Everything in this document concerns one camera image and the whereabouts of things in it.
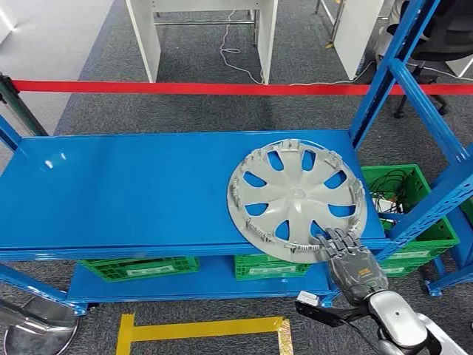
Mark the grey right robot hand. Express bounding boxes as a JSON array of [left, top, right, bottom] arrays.
[[315, 226, 389, 307]]

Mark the grey plastic wheel cover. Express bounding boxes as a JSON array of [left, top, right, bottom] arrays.
[[226, 138, 368, 265]]

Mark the blue metal shelf rack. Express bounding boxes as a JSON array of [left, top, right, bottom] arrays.
[[0, 0, 473, 317]]

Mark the green plastic crate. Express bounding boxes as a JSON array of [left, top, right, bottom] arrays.
[[234, 254, 312, 282], [79, 255, 201, 284]]

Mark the yellow floor tape square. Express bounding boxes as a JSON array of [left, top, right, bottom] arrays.
[[115, 313, 294, 355]]

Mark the white desk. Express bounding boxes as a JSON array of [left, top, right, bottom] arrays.
[[315, 0, 385, 82], [124, 0, 278, 85]]

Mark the black office chair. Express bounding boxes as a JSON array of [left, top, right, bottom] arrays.
[[388, 0, 473, 118]]

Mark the red barrier belt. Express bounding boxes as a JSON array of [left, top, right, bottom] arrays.
[[9, 79, 473, 96]]

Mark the chrome stanchion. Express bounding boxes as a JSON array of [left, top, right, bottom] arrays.
[[0, 294, 80, 355]]

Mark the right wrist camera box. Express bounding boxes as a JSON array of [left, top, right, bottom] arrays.
[[294, 290, 365, 328]]

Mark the black cable bundle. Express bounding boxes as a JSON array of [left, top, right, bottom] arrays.
[[369, 169, 412, 209]]

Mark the green crate holding cables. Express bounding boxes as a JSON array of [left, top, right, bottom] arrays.
[[360, 163, 461, 280]]

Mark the white floor cable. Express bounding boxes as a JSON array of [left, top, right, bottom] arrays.
[[220, 8, 377, 87]]

